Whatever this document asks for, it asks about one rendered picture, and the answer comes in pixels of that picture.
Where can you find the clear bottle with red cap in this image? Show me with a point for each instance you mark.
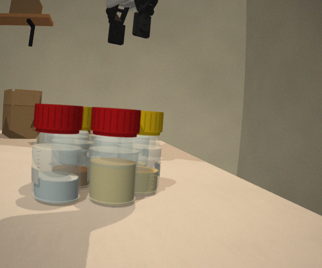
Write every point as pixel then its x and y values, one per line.
pixel 113 157
pixel 56 154

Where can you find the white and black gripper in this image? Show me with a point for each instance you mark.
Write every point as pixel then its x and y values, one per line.
pixel 141 21

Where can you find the white plastic bottle with grey cap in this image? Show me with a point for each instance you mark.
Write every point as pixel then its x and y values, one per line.
pixel 92 135

